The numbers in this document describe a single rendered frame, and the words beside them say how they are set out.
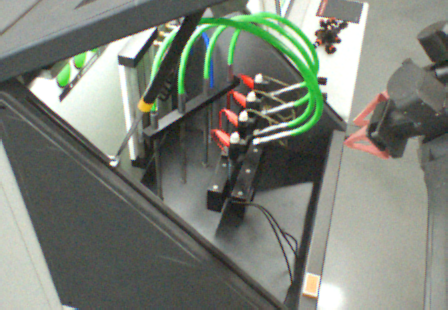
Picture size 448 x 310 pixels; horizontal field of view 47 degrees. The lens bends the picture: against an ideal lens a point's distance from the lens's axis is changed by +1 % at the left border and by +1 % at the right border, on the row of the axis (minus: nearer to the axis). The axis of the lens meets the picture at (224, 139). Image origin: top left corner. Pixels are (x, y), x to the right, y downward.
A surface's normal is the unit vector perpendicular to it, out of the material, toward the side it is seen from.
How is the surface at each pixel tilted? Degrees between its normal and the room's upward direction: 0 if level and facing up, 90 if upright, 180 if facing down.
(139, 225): 90
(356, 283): 0
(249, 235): 0
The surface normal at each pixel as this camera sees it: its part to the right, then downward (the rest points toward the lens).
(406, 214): 0.04, -0.73
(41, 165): -0.28, 0.66
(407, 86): -0.79, -0.40
